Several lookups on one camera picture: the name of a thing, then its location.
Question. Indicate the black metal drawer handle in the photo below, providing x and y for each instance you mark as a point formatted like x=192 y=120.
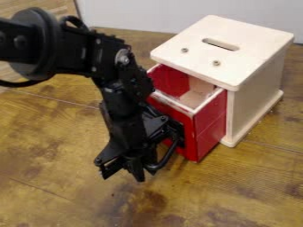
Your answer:
x=173 y=133

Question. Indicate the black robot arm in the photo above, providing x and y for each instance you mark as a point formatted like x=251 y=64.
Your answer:
x=42 y=46

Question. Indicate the white wooden box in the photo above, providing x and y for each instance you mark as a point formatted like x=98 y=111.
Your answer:
x=239 y=57

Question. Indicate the red drawer front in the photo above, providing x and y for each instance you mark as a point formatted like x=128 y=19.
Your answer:
x=195 y=103

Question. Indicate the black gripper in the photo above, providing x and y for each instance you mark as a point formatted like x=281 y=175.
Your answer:
x=129 y=149

